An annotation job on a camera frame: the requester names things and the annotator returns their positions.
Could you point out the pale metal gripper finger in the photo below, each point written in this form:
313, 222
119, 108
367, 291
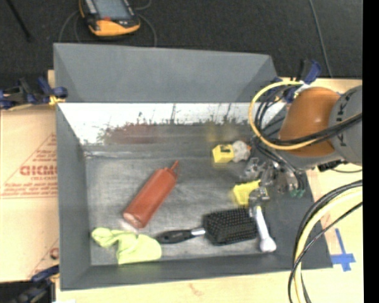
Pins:
251, 170
259, 194

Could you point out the yellow soft object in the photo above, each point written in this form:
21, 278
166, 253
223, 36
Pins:
241, 192

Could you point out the white crumpled object orange spot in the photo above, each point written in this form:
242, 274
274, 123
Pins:
241, 150

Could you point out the yellow and black small box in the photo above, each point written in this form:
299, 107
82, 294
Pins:
222, 153

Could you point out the white bone-shaped toy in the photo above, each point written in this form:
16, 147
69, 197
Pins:
262, 229

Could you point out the black hair brush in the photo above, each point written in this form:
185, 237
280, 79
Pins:
230, 226

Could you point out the red squeeze bottle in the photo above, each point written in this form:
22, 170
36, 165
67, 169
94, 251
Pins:
150, 194

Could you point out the grey metal bin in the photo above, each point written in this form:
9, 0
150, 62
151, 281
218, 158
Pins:
164, 80

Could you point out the yellow-green cloth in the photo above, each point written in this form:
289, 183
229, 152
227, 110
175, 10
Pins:
129, 246

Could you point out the brown cardboard board red print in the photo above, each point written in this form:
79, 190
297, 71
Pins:
25, 200

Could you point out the black cylinder on white bracket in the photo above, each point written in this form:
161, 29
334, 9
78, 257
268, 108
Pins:
328, 166

